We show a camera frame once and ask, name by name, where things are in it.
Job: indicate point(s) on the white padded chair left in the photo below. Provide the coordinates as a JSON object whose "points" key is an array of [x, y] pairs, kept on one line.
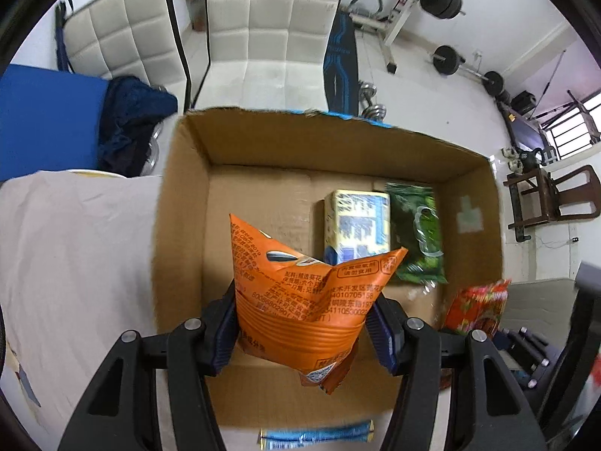
{"points": [[126, 33]]}

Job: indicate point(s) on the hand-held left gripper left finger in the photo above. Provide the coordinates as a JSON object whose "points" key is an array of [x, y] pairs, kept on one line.
{"points": [[224, 338]]}

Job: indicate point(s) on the black monitor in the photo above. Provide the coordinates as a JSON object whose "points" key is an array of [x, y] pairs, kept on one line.
{"points": [[528, 134]]}

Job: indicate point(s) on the dark wooden chair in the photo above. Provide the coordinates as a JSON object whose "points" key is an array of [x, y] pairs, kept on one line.
{"points": [[549, 197]]}

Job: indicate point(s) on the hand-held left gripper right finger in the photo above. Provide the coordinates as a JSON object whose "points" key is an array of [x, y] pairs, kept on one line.
{"points": [[379, 338]]}

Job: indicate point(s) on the blue strip packet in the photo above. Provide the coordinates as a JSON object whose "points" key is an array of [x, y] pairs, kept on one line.
{"points": [[317, 434]]}

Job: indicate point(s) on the red snack packet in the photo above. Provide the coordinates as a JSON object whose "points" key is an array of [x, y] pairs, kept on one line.
{"points": [[476, 310]]}

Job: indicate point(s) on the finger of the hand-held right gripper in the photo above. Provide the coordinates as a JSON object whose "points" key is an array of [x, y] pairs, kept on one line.
{"points": [[528, 345], [526, 378]]}

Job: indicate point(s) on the green snack packet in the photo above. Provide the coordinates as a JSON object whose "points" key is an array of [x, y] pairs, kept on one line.
{"points": [[415, 230]]}

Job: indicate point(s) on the yellow and blue packet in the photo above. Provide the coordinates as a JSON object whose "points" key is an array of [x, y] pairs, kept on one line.
{"points": [[357, 225]]}

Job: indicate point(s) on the white padded chair centre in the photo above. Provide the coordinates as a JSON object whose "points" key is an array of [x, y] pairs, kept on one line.
{"points": [[277, 33]]}

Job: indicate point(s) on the orange snack packet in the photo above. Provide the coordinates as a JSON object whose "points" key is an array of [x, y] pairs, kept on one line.
{"points": [[300, 310]]}

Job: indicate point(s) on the blue and black weight bench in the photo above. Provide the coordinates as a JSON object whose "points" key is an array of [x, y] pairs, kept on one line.
{"points": [[340, 61]]}

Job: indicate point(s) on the dark blue cloth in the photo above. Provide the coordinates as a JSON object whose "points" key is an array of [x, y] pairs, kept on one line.
{"points": [[134, 117]]}

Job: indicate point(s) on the barred window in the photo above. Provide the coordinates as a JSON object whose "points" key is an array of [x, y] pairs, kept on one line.
{"points": [[573, 127]]}

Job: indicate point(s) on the barbell with small black plates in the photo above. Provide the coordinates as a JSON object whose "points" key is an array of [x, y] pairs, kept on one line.
{"points": [[446, 59]]}

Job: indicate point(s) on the white padded chair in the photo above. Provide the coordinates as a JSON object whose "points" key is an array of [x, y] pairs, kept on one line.
{"points": [[126, 33], [277, 33]]}

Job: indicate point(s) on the white bed sheet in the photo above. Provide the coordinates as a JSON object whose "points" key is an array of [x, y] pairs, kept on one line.
{"points": [[80, 268]]}

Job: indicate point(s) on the brown cardboard box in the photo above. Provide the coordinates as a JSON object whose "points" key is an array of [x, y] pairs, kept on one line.
{"points": [[263, 188]]}

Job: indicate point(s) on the white weight rack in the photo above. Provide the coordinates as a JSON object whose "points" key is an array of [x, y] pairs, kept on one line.
{"points": [[399, 19]]}

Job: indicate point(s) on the black kettlebell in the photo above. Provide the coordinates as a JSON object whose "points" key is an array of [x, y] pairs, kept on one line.
{"points": [[529, 159]]}

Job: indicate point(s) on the chrome dumbbell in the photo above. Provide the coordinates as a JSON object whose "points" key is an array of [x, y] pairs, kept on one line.
{"points": [[373, 103]]}

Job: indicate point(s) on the folded blue chair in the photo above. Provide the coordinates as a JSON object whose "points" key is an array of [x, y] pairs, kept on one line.
{"points": [[63, 37]]}

